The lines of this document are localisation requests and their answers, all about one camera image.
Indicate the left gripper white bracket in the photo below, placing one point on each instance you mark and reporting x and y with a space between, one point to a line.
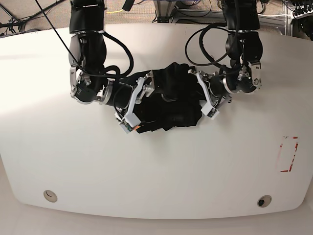
213 102

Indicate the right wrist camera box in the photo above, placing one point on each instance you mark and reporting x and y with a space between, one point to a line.
129 122

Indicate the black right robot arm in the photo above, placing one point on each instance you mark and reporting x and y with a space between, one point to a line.
90 80

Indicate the aluminium centre post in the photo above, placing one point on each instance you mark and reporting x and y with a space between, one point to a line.
164 9

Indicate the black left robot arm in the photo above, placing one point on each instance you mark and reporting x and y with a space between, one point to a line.
240 67

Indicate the red tape rectangle marking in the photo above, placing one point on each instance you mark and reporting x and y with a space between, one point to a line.
287 153

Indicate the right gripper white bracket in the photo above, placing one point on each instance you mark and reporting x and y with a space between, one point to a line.
129 96

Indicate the table grommet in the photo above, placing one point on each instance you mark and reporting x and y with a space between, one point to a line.
50 196
264 201

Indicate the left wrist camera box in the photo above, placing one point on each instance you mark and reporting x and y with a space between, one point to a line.
209 111

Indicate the left table grommet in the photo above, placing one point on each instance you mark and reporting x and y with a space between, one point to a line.
50 196

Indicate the right table grommet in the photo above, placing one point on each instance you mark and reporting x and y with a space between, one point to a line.
264 201

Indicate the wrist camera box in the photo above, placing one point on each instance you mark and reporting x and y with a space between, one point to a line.
209 111
129 122

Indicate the black T-shirt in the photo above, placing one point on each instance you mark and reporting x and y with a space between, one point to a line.
175 101

